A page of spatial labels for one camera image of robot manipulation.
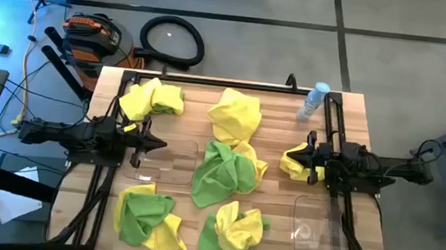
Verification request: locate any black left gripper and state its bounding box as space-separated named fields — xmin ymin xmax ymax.
xmin=118 ymin=111 xmax=171 ymax=172

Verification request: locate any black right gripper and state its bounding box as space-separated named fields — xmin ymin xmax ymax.
xmin=282 ymin=127 xmax=337 ymax=189

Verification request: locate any green microfiber towel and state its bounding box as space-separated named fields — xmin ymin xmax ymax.
xmin=149 ymin=87 xmax=186 ymax=118
xmin=116 ymin=190 xmax=177 ymax=250
xmin=196 ymin=209 xmax=272 ymax=250
xmin=189 ymin=138 xmax=262 ymax=214

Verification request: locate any clear plastic basket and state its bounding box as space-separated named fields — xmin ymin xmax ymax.
xmin=289 ymin=193 xmax=359 ymax=250
xmin=121 ymin=133 xmax=201 ymax=188

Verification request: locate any white blue-capped spray bottle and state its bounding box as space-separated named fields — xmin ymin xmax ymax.
xmin=295 ymin=79 xmax=332 ymax=124

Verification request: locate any black vacuum wand tube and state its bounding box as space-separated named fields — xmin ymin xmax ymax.
xmin=40 ymin=25 xmax=81 ymax=67
xmin=36 ymin=44 xmax=96 ymax=103

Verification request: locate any orange black shop vacuum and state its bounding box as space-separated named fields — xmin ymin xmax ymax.
xmin=56 ymin=10 xmax=150 ymax=97

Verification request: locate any white paper sheet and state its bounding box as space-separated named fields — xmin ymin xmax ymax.
xmin=0 ymin=163 xmax=47 ymax=228

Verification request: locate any black metal beam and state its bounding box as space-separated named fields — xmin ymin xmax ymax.
xmin=0 ymin=159 xmax=59 ymax=204

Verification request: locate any black clamp mount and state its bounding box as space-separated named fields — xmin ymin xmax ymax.
xmin=283 ymin=72 xmax=301 ymax=93

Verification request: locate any black aluminium table frame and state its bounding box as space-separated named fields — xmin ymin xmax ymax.
xmin=45 ymin=62 xmax=405 ymax=250

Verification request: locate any black vacuum hose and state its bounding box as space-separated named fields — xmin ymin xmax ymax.
xmin=132 ymin=12 xmax=208 ymax=74

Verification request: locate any yellow extension cable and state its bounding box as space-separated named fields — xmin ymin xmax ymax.
xmin=0 ymin=0 xmax=43 ymax=148

